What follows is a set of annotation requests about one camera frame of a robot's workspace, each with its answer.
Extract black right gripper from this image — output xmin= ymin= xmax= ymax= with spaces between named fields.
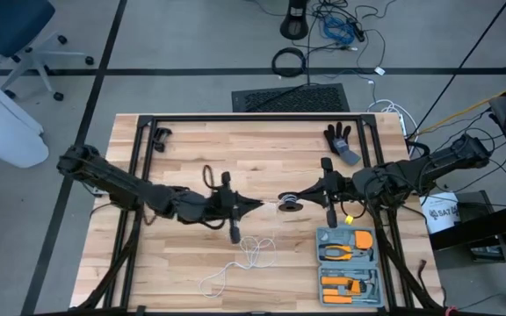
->
xmin=278 ymin=156 xmax=354 ymax=229

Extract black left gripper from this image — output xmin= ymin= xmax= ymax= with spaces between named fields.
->
xmin=208 ymin=171 xmax=264 ymax=245

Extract white cord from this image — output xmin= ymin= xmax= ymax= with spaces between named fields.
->
xmin=197 ymin=194 xmax=301 ymax=300

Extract black plastic cord spool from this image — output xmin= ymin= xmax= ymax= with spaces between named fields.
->
xmin=278 ymin=191 xmax=305 ymax=213

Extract black grey work glove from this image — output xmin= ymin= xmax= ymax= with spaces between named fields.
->
xmin=322 ymin=121 xmax=363 ymax=167

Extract grey plastic tool case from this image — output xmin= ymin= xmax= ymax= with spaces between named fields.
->
xmin=315 ymin=226 xmax=386 ymax=308

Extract black floor grate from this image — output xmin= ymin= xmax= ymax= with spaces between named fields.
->
xmin=231 ymin=83 xmax=351 ymax=114

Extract short orange black tool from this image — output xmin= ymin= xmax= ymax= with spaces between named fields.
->
xmin=322 ymin=285 xmax=363 ymax=297

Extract small black clamp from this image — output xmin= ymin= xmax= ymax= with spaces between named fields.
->
xmin=152 ymin=126 xmax=173 ymax=154

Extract black box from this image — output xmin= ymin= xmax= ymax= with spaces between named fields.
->
xmin=456 ymin=190 xmax=506 ymax=264

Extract black side desk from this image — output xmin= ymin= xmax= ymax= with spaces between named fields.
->
xmin=428 ymin=94 xmax=506 ymax=304

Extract black power strip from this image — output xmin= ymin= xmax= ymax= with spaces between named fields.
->
xmin=349 ymin=18 xmax=367 ymax=44

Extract black round stand base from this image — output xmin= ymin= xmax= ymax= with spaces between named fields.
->
xmin=279 ymin=0 xmax=310 ymax=41

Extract black diagonal support pole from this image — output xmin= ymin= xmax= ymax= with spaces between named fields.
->
xmin=408 ymin=0 xmax=506 ymax=140

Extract white plastic bin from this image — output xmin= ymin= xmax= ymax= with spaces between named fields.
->
xmin=0 ymin=61 xmax=50 ymax=169

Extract blue office chair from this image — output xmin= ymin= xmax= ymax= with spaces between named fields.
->
xmin=0 ymin=0 xmax=96 ymax=102

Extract orange handled pliers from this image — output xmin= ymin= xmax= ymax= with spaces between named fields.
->
xmin=318 ymin=242 xmax=354 ymax=263

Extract black aluminium table frame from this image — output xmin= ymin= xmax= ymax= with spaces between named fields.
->
xmin=70 ymin=112 xmax=445 ymax=316

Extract white cable bundle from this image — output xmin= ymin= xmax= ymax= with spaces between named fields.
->
xmin=365 ymin=98 xmax=420 ymax=150

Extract black coiled cable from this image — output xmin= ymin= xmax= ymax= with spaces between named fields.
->
xmin=271 ymin=47 xmax=308 ymax=79

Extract blue tangled cable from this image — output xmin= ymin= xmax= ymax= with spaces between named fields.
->
xmin=322 ymin=16 xmax=357 ymax=46

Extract yellow floor cable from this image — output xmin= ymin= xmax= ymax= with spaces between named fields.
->
xmin=417 ymin=75 xmax=506 ymax=136

